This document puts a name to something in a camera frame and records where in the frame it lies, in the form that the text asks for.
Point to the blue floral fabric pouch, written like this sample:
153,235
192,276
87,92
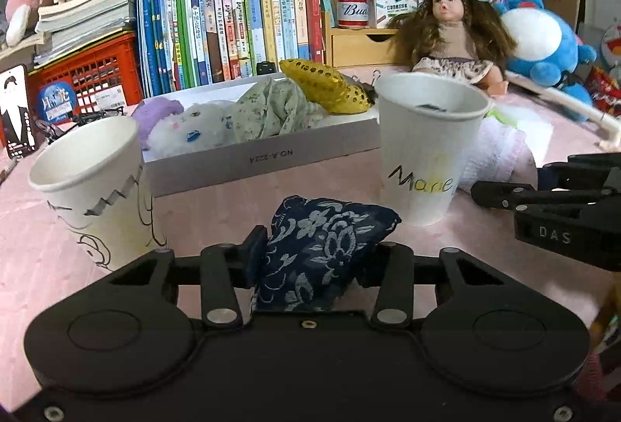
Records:
315,247

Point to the small white patterned carton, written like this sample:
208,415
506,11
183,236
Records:
393,7

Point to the black miniature bicycle model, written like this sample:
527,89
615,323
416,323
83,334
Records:
77,118

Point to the red plastic crate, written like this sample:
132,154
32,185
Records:
102,72

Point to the red drink can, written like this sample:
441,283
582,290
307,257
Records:
352,2

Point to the gold sequin pouch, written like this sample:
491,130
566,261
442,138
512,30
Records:
325,84

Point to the smartphone with lit screen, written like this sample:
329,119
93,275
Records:
17,111

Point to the brown-haired baby doll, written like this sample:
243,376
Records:
451,29

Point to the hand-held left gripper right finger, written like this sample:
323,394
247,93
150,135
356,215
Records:
394,276

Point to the small black box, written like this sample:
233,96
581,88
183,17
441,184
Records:
266,67

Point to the blue cat plush toy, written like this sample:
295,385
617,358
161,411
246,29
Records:
612,46

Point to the red snack packet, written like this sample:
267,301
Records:
604,89

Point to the white plastic bar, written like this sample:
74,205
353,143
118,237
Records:
572,104

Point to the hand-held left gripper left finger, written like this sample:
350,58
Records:
256,252

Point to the white fluffy plush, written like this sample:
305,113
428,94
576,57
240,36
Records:
194,131

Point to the purple fluffy plush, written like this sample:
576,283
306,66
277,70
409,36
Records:
148,121

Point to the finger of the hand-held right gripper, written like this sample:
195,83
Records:
577,174
499,195

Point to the wooden desktop drawer box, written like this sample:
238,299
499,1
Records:
359,46

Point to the white lace cloth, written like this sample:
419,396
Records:
499,150

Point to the pink tablecloth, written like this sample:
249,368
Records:
218,218

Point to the blue and white plush toy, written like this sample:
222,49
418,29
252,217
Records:
538,38

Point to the white paper cup with lettering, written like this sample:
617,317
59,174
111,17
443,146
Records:
427,145

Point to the stack of paperback books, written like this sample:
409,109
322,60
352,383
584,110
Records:
87,9

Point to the white paper cup black doodles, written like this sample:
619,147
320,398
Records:
97,189

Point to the black binder clip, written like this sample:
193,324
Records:
371,87

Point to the white shallow cardboard box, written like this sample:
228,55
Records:
252,160

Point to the green floral fabric scrunchie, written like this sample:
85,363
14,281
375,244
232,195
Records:
271,109

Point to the row of upright children's books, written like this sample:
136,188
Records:
228,24

